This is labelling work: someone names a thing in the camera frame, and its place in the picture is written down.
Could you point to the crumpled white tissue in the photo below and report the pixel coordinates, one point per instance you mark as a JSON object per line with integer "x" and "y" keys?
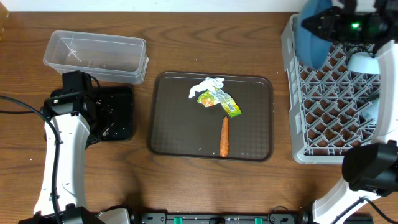
{"x": 208, "y": 84}

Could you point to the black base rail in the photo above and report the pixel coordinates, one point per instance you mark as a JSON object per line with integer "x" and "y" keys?
{"x": 180, "y": 218}

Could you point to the grey dishwasher rack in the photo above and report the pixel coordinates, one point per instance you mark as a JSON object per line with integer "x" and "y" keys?
{"x": 327, "y": 106}

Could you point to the orange carrot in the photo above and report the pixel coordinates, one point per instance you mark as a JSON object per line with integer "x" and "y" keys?
{"x": 224, "y": 138}

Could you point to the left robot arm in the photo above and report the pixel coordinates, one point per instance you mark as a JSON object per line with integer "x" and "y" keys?
{"x": 76, "y": 116}

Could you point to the light blue bowl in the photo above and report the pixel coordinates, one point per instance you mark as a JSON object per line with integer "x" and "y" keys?
{"x": 362, "y": 62}

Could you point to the white cup sideways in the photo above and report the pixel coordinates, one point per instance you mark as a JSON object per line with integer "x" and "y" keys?
{"x": 371, "y": 112}

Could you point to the clear plastic bin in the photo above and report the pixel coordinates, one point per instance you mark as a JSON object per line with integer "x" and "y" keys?
{"x": 109, "y": 58}

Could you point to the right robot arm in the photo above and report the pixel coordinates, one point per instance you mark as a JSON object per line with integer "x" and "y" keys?
{"x": 368, "y": 172}

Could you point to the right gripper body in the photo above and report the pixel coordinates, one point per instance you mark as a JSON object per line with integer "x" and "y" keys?
{"x": 354, "y": 29}

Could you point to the yellow green snack wrapper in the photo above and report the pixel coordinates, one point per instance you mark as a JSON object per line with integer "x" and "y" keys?
{"x": 218, "y": 96}

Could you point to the black rectangular bin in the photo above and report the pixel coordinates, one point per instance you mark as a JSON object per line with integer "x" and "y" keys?
{"x": 101, "y": 94}

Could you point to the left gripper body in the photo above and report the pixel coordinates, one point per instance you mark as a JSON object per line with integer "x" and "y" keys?
{"x": 95, "y": 130}

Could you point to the pile of white rice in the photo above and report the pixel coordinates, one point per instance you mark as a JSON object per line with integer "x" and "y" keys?
{"x": 116, "y": 117}

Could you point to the dark brown serving tray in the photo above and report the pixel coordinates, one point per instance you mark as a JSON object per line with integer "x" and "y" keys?
{"x": 180, "y": 126}

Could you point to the dark blue plate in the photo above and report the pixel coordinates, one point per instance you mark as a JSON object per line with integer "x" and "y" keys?
{"x": 310, "y": 49}

